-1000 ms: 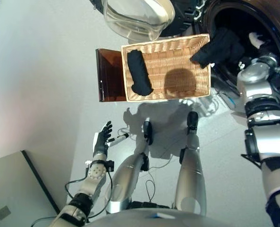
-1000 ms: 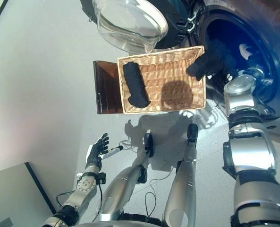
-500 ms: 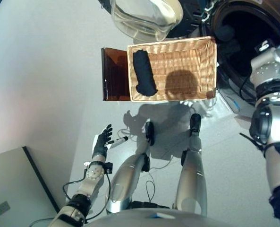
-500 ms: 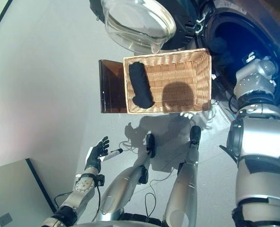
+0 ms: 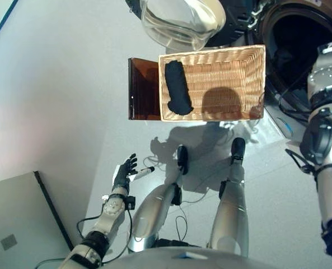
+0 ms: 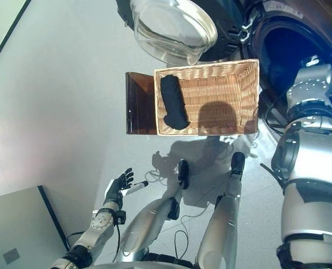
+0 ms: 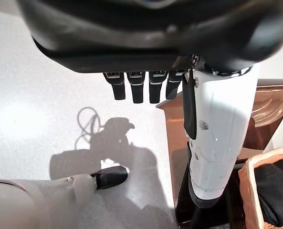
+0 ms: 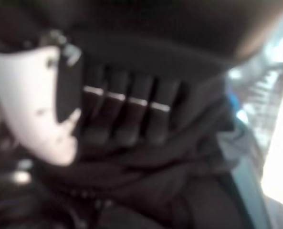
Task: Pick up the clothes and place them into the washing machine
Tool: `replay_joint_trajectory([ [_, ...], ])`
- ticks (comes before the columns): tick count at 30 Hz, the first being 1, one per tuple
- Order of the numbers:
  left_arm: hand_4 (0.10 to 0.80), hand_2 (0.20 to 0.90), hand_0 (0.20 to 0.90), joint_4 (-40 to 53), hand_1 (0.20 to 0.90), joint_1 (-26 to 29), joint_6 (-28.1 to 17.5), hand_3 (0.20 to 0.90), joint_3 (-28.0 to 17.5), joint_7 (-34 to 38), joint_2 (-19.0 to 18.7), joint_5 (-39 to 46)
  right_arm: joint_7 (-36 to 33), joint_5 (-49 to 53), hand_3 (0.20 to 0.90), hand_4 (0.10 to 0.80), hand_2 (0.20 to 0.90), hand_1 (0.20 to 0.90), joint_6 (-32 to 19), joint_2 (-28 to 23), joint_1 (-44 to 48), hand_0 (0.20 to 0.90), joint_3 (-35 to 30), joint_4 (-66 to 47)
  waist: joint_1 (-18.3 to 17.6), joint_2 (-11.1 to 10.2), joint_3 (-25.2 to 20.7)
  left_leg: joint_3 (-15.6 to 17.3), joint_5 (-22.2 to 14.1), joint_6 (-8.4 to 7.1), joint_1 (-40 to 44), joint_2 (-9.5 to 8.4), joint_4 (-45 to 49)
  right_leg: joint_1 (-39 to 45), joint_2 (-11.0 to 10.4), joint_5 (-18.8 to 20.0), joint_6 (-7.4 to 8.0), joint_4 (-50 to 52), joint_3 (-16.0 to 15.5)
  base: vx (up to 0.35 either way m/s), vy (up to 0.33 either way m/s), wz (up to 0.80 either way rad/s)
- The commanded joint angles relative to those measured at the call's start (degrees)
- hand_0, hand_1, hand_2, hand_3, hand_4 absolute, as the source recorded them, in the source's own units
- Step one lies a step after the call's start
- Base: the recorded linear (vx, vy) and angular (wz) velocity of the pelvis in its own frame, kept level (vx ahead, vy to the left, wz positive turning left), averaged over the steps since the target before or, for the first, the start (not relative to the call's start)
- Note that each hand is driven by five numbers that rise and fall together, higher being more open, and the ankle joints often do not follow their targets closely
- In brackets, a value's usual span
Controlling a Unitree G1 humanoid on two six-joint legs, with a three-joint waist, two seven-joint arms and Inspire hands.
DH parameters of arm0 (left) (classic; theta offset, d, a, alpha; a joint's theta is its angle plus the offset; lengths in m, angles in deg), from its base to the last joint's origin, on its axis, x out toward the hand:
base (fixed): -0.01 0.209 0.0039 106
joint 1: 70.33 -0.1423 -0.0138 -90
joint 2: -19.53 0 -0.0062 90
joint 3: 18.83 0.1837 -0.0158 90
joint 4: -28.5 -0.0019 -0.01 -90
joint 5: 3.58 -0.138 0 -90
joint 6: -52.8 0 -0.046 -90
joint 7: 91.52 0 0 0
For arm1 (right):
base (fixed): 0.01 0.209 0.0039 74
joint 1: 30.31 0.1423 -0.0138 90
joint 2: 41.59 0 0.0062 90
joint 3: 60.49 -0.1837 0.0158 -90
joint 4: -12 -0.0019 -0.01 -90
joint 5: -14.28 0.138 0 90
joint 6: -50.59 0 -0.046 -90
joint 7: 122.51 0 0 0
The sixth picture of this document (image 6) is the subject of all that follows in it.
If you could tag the round glass washer door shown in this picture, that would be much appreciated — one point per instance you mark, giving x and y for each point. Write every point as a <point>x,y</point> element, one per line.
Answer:
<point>174,28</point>

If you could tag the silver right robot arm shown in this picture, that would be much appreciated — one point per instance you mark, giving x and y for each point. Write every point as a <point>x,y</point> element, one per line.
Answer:
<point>311,157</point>

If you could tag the brown transparent acrylic stool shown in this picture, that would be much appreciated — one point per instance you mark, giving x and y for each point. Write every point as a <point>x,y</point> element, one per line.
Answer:
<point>140,106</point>

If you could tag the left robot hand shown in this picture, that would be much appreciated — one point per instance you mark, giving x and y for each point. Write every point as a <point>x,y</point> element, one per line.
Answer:
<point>114,192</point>

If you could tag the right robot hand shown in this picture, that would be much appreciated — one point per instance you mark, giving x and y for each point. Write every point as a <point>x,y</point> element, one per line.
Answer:
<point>311,61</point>

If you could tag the grey robot torso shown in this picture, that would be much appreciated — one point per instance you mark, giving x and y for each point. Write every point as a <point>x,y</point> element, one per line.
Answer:
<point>146,264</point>

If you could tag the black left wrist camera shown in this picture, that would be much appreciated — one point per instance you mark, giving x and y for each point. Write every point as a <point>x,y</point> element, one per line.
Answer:
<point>121,217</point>

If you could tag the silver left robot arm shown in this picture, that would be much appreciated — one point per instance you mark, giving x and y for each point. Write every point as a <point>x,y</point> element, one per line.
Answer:
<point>95,229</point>

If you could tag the rectangular wicker laundry basket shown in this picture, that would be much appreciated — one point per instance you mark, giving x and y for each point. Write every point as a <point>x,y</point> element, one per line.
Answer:
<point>219,87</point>

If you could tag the rolled black garment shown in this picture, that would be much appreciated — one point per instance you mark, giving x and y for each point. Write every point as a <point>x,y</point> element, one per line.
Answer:
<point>174,103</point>

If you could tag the grey wall socket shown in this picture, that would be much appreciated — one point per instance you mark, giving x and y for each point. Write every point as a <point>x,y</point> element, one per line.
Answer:
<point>11,255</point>

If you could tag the grey front-load washing machine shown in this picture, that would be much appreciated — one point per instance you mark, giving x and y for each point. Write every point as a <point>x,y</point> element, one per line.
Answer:
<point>294,33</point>

